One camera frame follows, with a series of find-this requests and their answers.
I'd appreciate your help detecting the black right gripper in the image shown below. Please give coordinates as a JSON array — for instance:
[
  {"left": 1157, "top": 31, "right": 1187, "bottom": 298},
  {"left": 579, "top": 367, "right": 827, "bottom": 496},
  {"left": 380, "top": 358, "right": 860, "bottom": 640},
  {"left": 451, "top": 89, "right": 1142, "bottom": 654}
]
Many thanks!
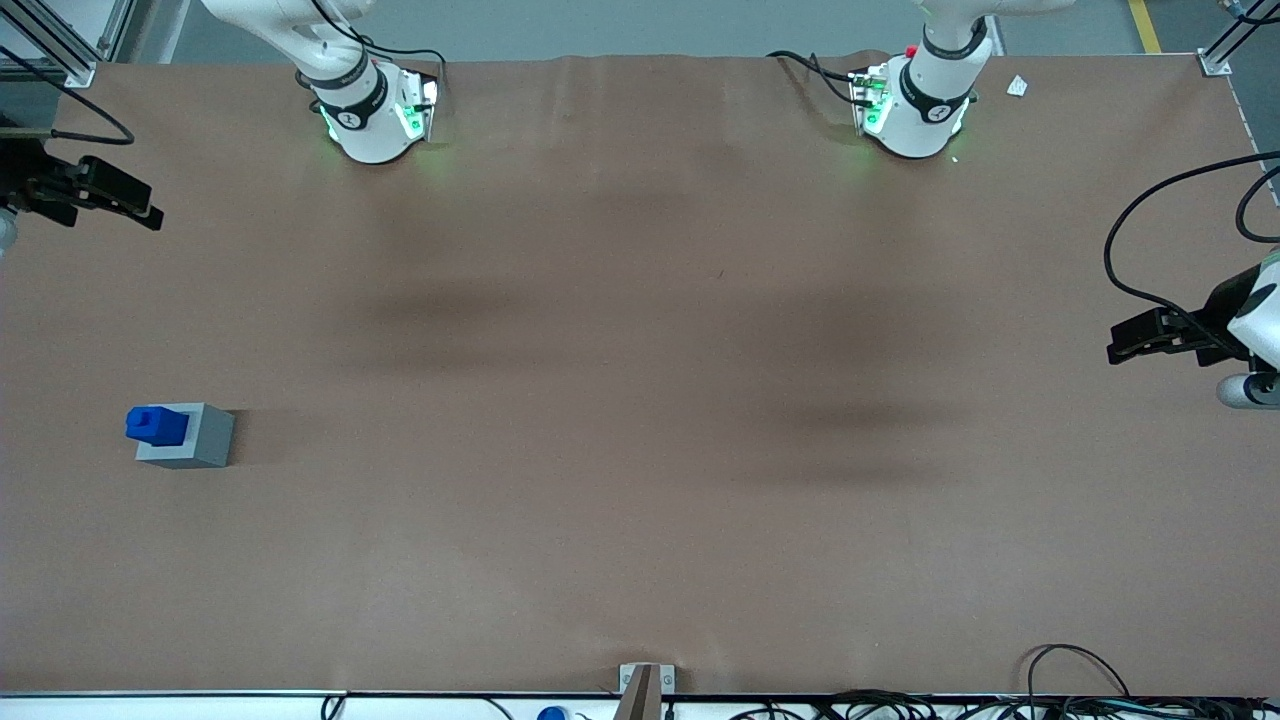
[{"left": 0, "top": 136, "right": 165, "bottom": 232}]

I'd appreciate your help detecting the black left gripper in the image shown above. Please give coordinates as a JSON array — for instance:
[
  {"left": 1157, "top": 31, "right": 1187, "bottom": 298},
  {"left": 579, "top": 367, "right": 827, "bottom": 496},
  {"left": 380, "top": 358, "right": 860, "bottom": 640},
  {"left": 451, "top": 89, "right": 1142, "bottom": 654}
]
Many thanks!
[{"left": 1107, "top": 265, "right": 1263, "bottom": 365}]

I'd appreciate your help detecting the blue plastic part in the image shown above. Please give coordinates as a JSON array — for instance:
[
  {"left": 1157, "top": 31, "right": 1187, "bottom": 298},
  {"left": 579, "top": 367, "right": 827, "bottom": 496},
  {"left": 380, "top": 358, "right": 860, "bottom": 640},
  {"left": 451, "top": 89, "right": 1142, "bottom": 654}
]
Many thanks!
[{"left": 125, "top": 404, "right": 191, "bottom": 448}]

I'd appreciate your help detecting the gray square base block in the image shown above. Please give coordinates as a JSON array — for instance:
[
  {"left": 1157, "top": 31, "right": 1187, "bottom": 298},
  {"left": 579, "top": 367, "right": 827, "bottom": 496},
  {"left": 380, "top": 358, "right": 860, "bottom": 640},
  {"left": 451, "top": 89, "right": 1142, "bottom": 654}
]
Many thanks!
[{"left": 136, "top": 403, "right": 236, "bottom": 470}]

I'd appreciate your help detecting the brown table mat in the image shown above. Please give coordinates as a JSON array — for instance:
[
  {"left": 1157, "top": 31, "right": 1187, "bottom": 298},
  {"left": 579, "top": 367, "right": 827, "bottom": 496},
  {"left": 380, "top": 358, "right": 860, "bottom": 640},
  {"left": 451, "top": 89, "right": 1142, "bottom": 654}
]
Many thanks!
[{"left": 0, "top": 52, "right": 1280, "bottom": 697}]

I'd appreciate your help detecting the long black left wrist cable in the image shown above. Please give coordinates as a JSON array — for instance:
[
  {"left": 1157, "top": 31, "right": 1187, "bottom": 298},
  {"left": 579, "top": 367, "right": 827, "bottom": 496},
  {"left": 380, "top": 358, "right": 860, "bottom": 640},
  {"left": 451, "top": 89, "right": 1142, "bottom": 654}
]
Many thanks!
[{"left": 1104, "top": 150, "right": 1280, "bottom": 333}]

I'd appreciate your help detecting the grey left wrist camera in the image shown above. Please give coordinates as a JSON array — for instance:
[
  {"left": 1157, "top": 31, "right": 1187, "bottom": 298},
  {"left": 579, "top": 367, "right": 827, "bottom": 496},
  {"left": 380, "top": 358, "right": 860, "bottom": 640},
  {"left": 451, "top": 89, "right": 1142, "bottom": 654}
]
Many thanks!
[{"left": 1217, "top": 372, "right": 1280, "bottom": 410}]

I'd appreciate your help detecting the aluminium frame post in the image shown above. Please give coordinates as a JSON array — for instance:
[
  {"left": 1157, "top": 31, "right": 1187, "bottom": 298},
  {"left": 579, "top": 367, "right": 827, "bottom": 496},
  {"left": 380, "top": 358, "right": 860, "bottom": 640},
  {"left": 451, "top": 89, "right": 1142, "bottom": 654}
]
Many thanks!
[
  {"left": 1198, "top": 0, "right": 1280, "bottom": 77},
  {"left": 0, "top": 0, "right": 138, "bottom": 89}
]

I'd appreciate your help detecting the short black left wrist cable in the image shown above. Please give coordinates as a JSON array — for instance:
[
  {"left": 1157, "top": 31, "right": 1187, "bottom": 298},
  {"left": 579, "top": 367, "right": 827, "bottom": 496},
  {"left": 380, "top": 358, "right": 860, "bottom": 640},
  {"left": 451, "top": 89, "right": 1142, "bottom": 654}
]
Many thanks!
[{"left": 1236, "top": 165, "right": 1280, "bottom": 244}]

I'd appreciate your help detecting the black looped cable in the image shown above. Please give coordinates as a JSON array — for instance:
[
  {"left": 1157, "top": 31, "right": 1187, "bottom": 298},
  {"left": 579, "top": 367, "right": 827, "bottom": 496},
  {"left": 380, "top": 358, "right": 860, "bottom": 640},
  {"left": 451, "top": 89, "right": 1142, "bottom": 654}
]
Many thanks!
[{"left": 1027, "top": 644, "right": 1132, "bottom": 701}]

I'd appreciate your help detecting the black left base cable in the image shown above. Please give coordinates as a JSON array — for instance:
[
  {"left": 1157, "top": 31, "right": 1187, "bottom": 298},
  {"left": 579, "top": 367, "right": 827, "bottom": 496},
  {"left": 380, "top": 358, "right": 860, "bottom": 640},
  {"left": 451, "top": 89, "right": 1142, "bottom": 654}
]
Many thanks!
[{"left": 767, "top": 50, "right": 863, "bottom": 107}]

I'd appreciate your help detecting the black cable bundle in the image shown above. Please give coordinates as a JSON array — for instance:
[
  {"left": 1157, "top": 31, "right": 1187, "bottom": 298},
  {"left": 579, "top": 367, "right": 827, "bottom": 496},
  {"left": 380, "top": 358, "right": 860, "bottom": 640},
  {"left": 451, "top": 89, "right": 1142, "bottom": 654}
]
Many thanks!
[{"left": 730, "top": 689, "right": 1280, "bottom": 720}]

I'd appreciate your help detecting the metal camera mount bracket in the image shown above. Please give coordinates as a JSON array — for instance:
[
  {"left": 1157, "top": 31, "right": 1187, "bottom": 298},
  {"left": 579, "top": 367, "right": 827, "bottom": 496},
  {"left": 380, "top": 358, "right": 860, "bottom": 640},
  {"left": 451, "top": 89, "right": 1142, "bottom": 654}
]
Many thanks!
[{"left": 613, "top": 663, "right": 677, "bottom": 720}]

